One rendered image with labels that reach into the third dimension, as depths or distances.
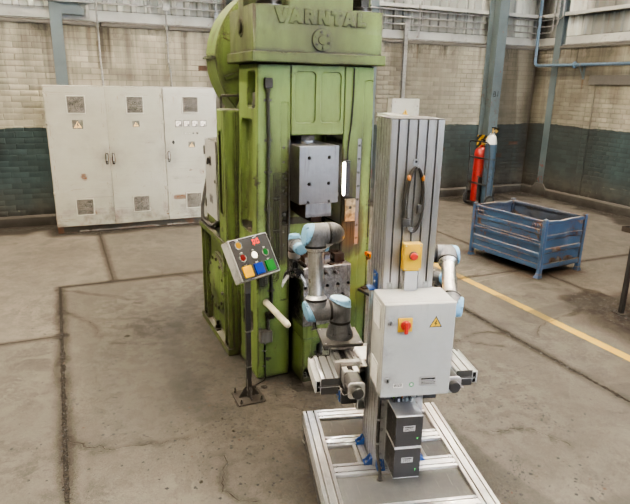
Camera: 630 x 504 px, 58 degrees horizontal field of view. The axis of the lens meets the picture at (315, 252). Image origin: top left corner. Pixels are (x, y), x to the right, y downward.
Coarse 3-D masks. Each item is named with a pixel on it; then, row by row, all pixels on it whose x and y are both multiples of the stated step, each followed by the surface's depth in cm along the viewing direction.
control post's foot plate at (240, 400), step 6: (234, 390) 411; (240, 390) 415; (246, 390) 405; (252, 390) 407; (258, 390) 415; (234, 396) 407; (240, 396) 405; (246, 396) 407; (252, 396) 407; (258, 396) 407; (240, 402) 397; (246, 402) 399; (252, 402) 399; (258, 402) 401
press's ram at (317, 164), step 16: (304, 144) 395; (320, 144) 397; (304, 160) 385; (320, 160) 390; (336, 160) 395; (304, 176) 388; (320, 176) 393; (336, 176) 398; (304, 192) 392; (320, 192) 397; (336, 192) 402
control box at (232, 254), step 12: (240, 240) 368; (252, 240) 374; (264, 240) 382; (228, 252) 362; (240, 252) 365; (228, 264) 364; (240, 264) 362; (252, 264) 368; (264, 264) 375; (276, 264) 382; (240, 276) 359
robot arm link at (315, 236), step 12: (312, 228) 296; (324, 228) 298; (312, 240) 296; (324, 240) 299; (312, 252) 300; (312, 264) 301; (312, 276) 302; (312, 288) 303; (312, 300) 303; (324, 300) 305; (312, 312) 303; (324, 312) 305
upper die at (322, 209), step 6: (294, 204) 413; (306, 204) 395; (312, 204) 397; (318, 204) 398; (324, 204) 400; (330, 204) 402; (294, 210) 415; (300, 210) 404; (306, 210) 396; (312, 210) 398; (318, 210) 400; (324, 210) 402; (330, 210) 404; (306, 216) 397; (312, 216) 399; (318, 216) 401
